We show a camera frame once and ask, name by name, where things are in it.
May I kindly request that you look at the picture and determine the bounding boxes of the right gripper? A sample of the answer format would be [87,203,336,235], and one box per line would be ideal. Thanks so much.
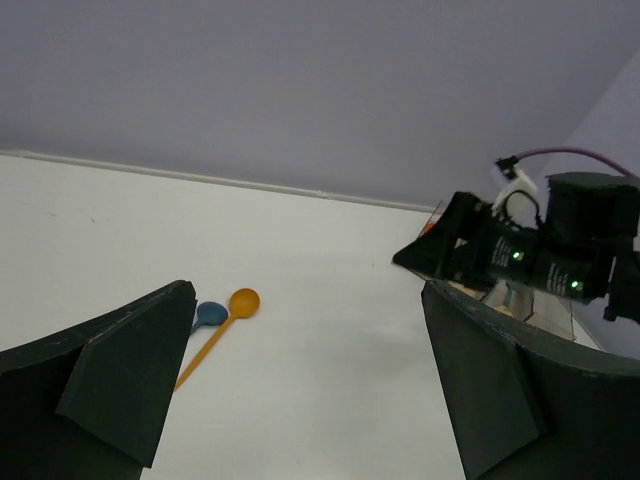
[392,192,540,291]

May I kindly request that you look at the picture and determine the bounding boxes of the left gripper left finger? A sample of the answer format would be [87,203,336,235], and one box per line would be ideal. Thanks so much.
[1,280,196,479]

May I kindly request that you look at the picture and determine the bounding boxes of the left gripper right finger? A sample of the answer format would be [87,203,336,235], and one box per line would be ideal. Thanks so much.
[422,281,639,479]

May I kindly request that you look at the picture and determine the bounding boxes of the blue spoon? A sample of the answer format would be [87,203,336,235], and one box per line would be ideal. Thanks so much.
[190,301,229,334]

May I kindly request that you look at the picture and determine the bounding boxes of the orange spoon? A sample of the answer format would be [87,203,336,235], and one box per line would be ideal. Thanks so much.
[174,288,261,391]

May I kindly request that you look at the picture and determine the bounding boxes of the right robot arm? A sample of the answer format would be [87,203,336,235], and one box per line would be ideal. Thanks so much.
[392,172,639,321]

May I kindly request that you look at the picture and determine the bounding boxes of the clear compartment organizer box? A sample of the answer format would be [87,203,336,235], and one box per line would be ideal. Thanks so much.
[419,199,601,346]

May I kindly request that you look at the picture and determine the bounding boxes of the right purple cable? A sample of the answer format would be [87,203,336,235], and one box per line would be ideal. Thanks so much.
[514,145,640,179]

